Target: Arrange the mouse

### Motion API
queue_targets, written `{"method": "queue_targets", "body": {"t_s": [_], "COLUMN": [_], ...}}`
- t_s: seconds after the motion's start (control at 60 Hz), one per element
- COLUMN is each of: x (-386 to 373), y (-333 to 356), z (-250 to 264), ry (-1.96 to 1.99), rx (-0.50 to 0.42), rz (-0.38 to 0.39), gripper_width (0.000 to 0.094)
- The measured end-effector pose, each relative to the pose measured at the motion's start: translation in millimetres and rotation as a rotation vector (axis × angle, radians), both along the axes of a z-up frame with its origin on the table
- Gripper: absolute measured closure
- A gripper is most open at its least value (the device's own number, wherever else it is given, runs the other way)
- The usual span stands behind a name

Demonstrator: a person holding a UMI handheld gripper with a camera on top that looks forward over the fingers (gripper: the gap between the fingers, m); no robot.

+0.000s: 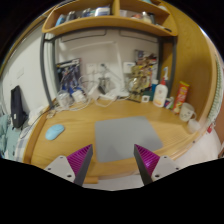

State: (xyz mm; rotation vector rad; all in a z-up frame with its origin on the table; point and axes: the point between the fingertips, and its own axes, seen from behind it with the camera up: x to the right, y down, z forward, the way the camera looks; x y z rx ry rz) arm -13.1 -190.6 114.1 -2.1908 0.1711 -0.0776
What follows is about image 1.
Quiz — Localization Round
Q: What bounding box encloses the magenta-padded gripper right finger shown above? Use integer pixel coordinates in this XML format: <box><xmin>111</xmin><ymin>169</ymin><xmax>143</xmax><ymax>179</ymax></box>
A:
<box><xmin>133</xmin><ymin>143</ymin><xmax>181</xmax><ymax>186</ymax></box>

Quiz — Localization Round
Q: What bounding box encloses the white pump lotion bottle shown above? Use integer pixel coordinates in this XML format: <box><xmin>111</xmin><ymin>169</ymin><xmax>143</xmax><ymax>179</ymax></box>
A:
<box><xmin>152</xmin><ymin>67</ymin><xmax>170</xmax><ymax>108</ymax></box>

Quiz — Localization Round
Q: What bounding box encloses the grey mouse pad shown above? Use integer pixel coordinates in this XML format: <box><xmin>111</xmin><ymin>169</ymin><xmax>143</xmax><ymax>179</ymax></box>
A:
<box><xmin>94</xmin><ymin>115</ymin><xmax>165</xmax><ymax>164</ymax></box>

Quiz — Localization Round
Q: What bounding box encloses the wooden shelf unit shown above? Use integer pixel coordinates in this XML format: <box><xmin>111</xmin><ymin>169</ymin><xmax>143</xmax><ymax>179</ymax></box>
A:
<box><xmin>41</xmin><ymin>0</ymin><xmax>179</xmax><ymax>38</ymax></box>

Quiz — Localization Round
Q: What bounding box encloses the white charger block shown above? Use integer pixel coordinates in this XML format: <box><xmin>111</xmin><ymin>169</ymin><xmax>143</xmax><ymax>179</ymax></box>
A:
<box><xmin>71</xmin><ymin>89</ymin><xmax>88</xmax><ymax>104</ymax></box>

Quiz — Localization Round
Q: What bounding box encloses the brown tree figure toy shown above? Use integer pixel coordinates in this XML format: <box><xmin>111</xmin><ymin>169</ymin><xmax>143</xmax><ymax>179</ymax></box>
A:
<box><xmin>128</xmin><ymin>64</ymin><xmax>151</xmax><ymax>101</ymax></box>

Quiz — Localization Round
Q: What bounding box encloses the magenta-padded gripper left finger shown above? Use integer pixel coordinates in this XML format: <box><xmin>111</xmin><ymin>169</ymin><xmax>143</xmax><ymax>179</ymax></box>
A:
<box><xmin>43</xmin><ymin>143</ymin><xmax>94</xmax><ymax>187</ymax></box>

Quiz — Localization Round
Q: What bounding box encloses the small blue red box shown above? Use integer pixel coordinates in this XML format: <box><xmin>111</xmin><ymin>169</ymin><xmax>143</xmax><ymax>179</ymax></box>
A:
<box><xmin>164</xmin><ymin>96</ymin><xmax>175</xmax><ymax>110</ymax></box>

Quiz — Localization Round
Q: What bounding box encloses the white cable bundle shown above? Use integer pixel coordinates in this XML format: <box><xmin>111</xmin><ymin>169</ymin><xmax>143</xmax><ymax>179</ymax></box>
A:
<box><xmin>53</xmin><ymin>78</ymin><xmax>116</xmax><ymax>113</ymax></box>

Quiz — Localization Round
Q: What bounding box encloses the teal cloth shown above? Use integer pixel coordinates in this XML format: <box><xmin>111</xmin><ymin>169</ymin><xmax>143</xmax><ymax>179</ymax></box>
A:
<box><xmin>0</xmin><ymin>114</ymin><xmax>11</xmax><ymax>158</ymax></box>

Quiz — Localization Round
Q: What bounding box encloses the plaid bedding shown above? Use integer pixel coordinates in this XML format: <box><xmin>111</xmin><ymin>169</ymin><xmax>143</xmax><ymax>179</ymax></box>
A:
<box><xmin>6</xmin><ymin>126</ymin><xmax>31</xmax><ymax>158</ymax></box>

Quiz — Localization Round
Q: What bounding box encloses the white mug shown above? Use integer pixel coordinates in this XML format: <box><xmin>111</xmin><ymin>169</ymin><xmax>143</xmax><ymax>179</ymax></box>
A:
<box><xmin>179</xmin><ymin>102</ymin><xmax>198</xmax><ymax>123</ymax></box>

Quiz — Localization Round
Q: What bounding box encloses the light blue computer mouse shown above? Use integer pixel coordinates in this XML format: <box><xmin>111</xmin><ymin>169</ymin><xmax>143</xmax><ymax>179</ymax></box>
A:
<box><xmin>45</xmin><ymin>124</ymin><xmax>66</xmax><ymax>141</ymax></box>

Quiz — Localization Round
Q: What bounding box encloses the white tissue pack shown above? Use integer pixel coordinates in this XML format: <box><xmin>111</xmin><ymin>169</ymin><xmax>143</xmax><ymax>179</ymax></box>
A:
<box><xmin>28</xmin><ymin>105</ymin><xmax>48</xmax><ymax>126</ymax></box>

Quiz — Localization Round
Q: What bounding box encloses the colourful picture box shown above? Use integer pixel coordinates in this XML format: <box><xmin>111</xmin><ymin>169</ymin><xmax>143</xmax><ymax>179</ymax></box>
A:
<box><xmin>134</xmin><ymin>49</ymin><xmax>158</xmax><ymax>84</ymax></box>

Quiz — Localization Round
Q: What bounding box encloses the red yellow snack can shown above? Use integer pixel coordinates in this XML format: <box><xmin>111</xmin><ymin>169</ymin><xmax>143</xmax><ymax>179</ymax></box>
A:
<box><xmin>172</xmin><ymin>80</ymin><xmax>191</xmax><ymax>114</ymax></box>

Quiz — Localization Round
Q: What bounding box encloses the white power strip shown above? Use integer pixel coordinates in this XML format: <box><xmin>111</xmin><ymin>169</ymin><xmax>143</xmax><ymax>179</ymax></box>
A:
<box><xmin>94</xmin><ymin>91</ymin><xmax>118</xmax><ymax>101</ymax></box>

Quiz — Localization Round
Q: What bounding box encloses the metal pen cup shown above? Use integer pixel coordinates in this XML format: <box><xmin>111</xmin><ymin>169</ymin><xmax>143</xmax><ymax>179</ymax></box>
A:
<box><xmin>97</xmin><ymin>77</ymin><xmax>113</xmax><ymax>95</ymax></box>

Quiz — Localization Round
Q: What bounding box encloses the white wall box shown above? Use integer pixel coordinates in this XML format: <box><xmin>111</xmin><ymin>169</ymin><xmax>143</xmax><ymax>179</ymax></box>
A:
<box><xmin>123</xmin><ymin>61</ymin><xmax>136</xmax><ymax>74</ymax></box>

